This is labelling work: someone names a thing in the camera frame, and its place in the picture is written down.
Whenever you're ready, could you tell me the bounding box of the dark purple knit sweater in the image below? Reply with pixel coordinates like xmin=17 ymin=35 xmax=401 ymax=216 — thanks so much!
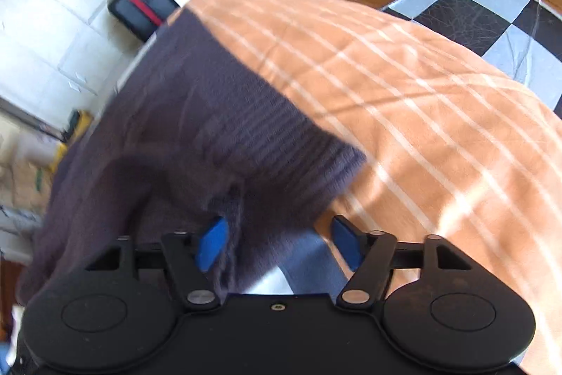
xmin=16 ymin=11 xmax=366 ymax=305

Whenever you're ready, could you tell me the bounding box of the orange plaid blanket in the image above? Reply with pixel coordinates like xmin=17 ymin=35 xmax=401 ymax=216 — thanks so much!
xmin=186 ymin=0 xmax=561 ymax=374

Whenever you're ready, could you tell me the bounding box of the brown cardboard box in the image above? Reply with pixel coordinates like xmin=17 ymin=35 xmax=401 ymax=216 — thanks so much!
xmin=1 ymin=159 xmax=52 ymax=216

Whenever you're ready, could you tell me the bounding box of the white cabinet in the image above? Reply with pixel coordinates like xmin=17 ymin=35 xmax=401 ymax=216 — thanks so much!
xmin=0 ymin=0 xmax=208 ymax=139

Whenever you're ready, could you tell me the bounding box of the navy red suitcase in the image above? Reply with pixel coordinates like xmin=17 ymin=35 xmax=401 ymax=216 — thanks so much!
xmin=107 ymin=0 xmax=179 ymax=42

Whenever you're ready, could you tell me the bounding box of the black white checkered mat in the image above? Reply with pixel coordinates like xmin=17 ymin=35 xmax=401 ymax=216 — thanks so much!
xmin=382 ymin=0 xmax=562 ymax=114

